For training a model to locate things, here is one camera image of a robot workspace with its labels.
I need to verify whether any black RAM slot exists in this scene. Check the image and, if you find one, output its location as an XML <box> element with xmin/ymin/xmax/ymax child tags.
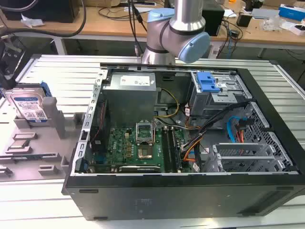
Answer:
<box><xmin>163</xmin><ymin>126</ymin><xmax>171</xmax><ymax>173</ymax></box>

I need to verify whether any blue plastic bay latch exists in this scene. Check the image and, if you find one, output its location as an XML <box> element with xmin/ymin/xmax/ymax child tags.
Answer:
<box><xmin>196</xmin><ymin>72</ymin><xmax>221</xmax><ymax>94</ymax></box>

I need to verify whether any blue cardboard box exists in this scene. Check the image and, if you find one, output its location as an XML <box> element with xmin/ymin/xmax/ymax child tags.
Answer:
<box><xmin>278</xmin><ymin>3</ymin><xmax>305</xmax><ymax>19</ymax></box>

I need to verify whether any silver perforated drive cage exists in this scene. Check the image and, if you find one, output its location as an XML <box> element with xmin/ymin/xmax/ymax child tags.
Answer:
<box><xmin>206</xmin><ymin>142</ymin><xmax>295</xmax><ymax>173</ymax></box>

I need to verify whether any metal socket cover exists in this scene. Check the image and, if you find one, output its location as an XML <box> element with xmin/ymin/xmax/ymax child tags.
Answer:
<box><xmin>135</xmin><ymin>118</ymin><xmax>155</xmax><ymax>146</ymax></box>

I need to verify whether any grey flat box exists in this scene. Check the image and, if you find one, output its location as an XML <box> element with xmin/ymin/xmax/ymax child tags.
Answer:
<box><xmin>251</xmin><ymin>8</ymin><xmax>281</xmax><ymax>20</ymax></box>

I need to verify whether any black PC case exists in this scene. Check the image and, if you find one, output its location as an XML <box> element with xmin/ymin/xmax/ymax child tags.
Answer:
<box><xmin>61</xmin><ymin>62</ymin><xmax>305</xmax><ymax>221</ymax></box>

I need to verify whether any green motherboard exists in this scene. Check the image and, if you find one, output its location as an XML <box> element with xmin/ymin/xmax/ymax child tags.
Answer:
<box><xmin>90</xmin><ymin>126</ymin><xmax>198</xmax><ymax>174</ymax></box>

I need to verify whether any large black box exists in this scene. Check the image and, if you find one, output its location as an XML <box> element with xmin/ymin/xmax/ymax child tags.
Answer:
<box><xmin>4</xmin><ymin>0</ymin><xmax>81</xmax><ymax>24</ymax></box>

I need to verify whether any brown cardboard box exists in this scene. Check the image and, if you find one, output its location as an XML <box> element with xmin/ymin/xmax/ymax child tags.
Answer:
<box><xmin>82</xmin><ymin>0</ymin><xmax>122</xmax><ymax>7</ymax></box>

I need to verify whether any CPU socket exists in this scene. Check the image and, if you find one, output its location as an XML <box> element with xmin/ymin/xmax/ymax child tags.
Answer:
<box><xmin>137</xmin><ymin>146</ymin><xmax>153</xmax><ymax>160</ymax></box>

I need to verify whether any white small box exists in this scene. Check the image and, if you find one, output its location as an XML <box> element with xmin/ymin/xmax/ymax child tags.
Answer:
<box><xmin>289</xmin><ymin>22</ymin><xmax>305</xmax><ymax>36</ymax></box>

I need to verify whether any silver CPU chip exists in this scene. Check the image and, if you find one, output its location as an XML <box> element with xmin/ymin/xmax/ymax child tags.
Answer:
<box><xmin>11</xmin><ymin>139</ymin><xmax>31</xmax><ymax>147</ymax></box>

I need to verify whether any yellow wire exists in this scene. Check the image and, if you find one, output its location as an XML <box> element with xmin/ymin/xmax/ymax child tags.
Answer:
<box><xmin>154</xmin><ymin>88</ymin><xmax>180</xmax><ymax>119</ymax></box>

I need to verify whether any wooden desk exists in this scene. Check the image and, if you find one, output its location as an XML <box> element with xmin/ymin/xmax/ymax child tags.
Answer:
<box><xmin>0</xmin><ymin>0</ymin><xmax>305</xmax><ymax>58</ymax></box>

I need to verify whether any black graphics card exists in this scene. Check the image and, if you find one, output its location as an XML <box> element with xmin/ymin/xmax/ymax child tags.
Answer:
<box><xmin>118</xmin><ymin>165</ymin><xmax>162</xmax><ymax>173</ymax></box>

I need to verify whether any silver disk bay cage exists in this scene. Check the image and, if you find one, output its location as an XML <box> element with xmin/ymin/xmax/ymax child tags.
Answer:
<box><xmin>187</xmin><ymin>71</ymin><xmax>253</xmax><ymax>117</ymax></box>

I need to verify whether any blue data wire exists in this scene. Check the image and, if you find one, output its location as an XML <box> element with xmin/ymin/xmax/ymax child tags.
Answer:
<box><xmin>226</xmin><ymin>116</ymin><xmax>248</xmax><ymax>144</ymax></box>

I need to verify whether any grey power supply unit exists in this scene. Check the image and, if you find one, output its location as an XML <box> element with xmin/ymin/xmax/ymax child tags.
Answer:
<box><xmin>102</xmin><ymin>72</ymin><xmax>159</xmax><ymax>120</ymax></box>

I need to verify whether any small black tower box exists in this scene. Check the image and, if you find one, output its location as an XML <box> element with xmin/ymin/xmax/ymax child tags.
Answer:
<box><xmin>202</xmin><ymin>3</ymin><xmax>226</xmax><ymax>37</ymax></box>

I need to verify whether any small black device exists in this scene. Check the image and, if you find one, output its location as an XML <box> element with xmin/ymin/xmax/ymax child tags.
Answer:
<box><xmin>236</xmin><ymin>13</ymin><xmax>251</xmax><ymax>27</ymax></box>

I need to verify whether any grey parts rack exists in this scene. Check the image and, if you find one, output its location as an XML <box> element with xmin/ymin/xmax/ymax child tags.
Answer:
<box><xmin>0</xmin><ymin>88</ymin><xmax>86</xmax><ymax>182</ymax></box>

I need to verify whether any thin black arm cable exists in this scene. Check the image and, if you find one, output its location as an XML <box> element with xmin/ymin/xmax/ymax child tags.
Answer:
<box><xmin>128</xmin><ymin>0</ymin><xmax>149</xmax><ymax>58</ymax></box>

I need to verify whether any orange wire black plug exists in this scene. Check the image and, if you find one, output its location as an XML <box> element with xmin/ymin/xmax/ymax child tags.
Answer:
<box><xmin>234</xmin><ymin>118</ymin><xmax>253</xmax><ymax>143</ymax></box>

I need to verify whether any crumpled white paper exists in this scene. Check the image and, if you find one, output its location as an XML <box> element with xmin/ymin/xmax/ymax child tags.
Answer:
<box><xmin>20</xmin><ymin>13</ymin><xmax>45</xmax><ymax>29</ymax></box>

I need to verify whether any hard disk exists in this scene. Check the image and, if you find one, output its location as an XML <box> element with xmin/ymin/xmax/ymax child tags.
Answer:
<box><xmin>4</xmin><ymin>82</ymin><xmax>53</xmax><ymax>125</ymax></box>

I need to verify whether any RAM stick in slot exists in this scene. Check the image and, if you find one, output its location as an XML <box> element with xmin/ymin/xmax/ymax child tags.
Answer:
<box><xmin>169</xmin><ymin>127</ymin><xmax>182</xmax><ymax>173</ymax></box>

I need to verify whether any thick black cable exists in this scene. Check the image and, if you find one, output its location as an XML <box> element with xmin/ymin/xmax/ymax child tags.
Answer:
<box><xmin>0</xmin><ymin>0</ymin><xmax>87</xmax><ymax>39</ymax></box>

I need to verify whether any green RAM stick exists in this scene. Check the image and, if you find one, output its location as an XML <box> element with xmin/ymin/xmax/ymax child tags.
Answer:
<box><xmin>0</xmin><ymin>154</ymin><xmax>45</xmax><ymax>162</ymax></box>

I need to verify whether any black case fan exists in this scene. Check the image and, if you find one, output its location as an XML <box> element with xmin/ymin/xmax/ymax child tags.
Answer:
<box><xmin>91</xmin><ymin>99</ymin><xmax>110</xmax><ymax>144</ymax></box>

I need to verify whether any clear plastic bag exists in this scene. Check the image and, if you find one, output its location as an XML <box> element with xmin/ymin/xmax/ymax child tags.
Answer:
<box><xmin>262</xmin><ymin>15</ymin><xmax>290</xmax><ymax>31</ymax></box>

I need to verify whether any black cable bundle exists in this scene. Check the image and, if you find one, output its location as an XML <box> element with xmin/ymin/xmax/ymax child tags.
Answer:
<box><xmin>181</xmin><ymin>101</ymin><xmax>251</xmax><ymax>153</ymax></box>

